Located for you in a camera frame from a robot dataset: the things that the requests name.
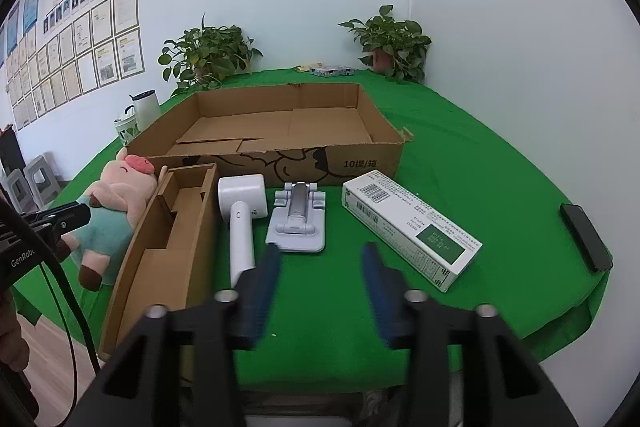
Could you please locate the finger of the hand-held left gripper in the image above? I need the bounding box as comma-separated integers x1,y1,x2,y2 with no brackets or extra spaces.
22,202,92,239

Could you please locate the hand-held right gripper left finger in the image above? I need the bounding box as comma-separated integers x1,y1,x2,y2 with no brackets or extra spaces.
65,244,283,427

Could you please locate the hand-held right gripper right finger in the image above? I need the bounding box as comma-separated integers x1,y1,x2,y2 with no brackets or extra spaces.
361,242,577,427

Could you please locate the pink pig plush toy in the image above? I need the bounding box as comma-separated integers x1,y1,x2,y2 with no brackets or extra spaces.
56,147,157,292

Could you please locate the narrow cardboard insert tray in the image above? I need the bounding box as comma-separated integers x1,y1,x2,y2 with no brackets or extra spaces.
98,163,219,360

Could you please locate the white hair dryer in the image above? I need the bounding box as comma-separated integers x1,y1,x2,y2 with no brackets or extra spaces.
216,173,268,288

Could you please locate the large cardboard box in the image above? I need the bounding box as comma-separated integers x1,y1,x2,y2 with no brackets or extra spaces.
119,82,406,194

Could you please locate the person's left hand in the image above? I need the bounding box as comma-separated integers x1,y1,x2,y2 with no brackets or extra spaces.
0,294,32,372

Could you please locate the grey plastic stool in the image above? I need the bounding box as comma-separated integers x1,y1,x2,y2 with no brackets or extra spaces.
0,167,29,214
22,154,63,208

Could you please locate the grey folding phone stand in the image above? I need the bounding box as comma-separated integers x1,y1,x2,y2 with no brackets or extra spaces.
265,181,328,254

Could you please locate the white and green carton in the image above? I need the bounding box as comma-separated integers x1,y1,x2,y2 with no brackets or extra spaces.
341,170,483,294

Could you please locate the black cabinet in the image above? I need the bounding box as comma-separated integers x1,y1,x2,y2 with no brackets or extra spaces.
0,124,26,178

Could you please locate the glass cup with green print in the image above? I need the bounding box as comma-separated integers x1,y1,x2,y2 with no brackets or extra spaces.
114,107,138,146

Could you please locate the white thermos jug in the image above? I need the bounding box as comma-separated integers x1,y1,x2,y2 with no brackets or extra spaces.
129,89,161,132

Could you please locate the black phone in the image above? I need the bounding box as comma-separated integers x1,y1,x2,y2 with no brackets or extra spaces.
559,203,614,274

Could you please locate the bushy potted plant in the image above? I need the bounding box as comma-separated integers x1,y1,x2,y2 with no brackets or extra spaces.
157,13,264,98

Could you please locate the printed snack packet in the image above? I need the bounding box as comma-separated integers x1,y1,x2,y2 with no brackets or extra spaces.
310,64,354,78

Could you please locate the potted plant in orange pot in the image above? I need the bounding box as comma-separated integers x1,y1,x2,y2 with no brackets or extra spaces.
338,4,432,86

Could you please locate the black cable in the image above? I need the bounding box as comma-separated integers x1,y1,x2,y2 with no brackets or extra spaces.
37,247,103,413

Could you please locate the blue wall poster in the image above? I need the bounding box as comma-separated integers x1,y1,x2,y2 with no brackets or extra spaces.
6,2,21,56
22,0,44,34

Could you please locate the wall of framed certificates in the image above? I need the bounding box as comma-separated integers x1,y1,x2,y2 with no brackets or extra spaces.
5,0,146,130

